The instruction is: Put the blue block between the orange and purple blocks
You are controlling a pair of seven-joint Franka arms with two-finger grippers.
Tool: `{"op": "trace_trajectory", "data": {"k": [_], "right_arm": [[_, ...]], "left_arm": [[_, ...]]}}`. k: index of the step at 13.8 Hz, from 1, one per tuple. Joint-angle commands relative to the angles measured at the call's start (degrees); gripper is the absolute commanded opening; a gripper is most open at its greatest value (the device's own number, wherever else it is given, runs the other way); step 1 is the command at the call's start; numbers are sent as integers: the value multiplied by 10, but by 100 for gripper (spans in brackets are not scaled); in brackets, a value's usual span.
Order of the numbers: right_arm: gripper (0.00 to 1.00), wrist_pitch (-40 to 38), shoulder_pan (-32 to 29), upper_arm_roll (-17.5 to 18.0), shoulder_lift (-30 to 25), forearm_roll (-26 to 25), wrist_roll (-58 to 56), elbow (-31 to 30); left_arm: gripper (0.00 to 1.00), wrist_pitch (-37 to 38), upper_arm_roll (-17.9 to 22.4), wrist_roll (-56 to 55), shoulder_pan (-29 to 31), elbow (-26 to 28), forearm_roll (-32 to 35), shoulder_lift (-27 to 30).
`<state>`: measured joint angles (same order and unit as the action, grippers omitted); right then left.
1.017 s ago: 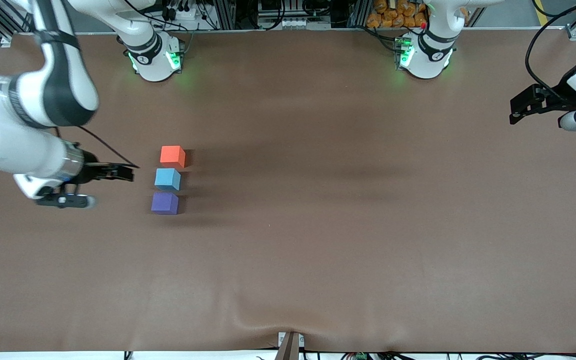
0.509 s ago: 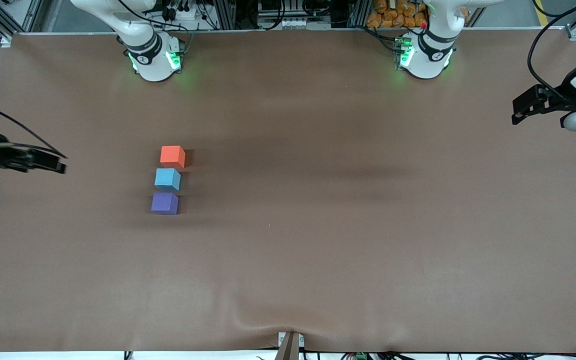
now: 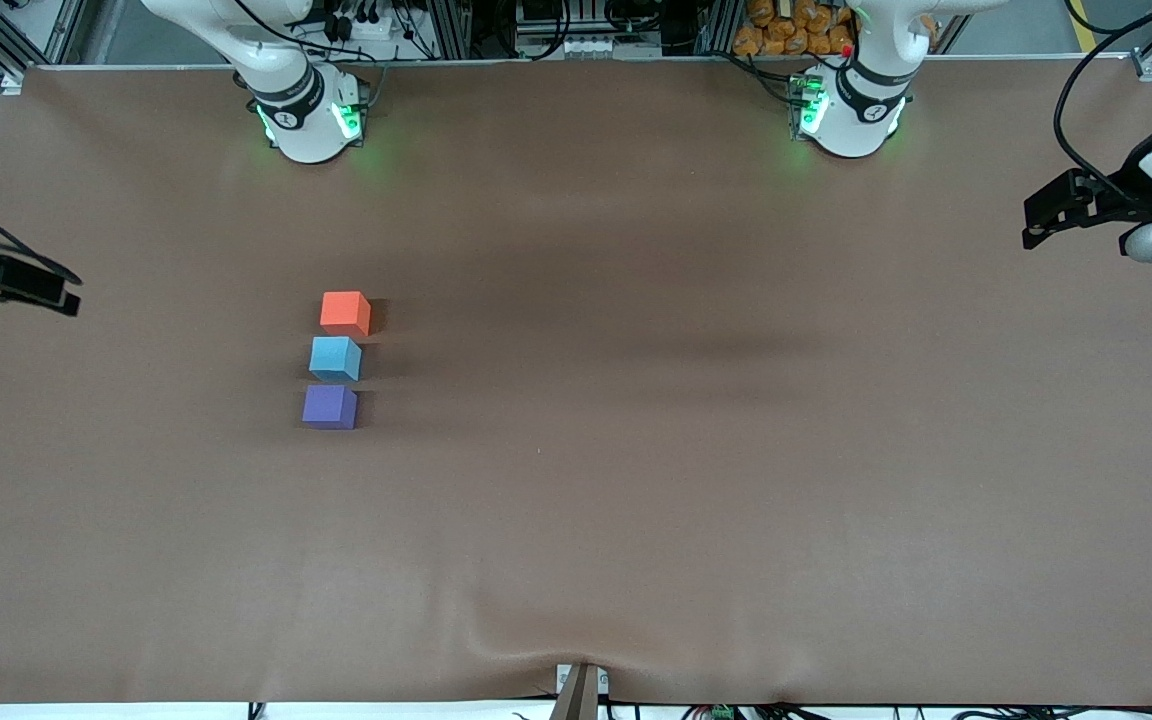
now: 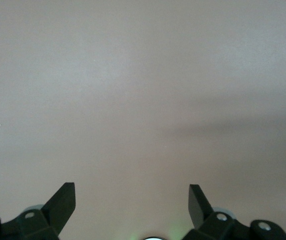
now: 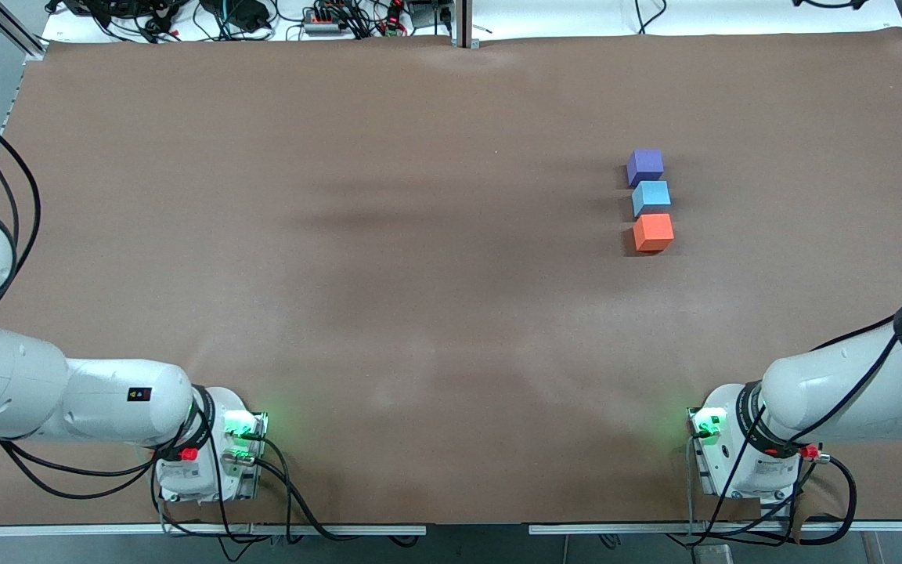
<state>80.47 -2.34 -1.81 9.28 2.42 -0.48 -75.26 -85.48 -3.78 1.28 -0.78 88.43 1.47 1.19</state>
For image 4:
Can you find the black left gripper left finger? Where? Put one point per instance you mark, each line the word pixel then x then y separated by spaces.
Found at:
pixel 58 210

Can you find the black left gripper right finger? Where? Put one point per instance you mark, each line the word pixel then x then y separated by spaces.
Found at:
pixel 200 210

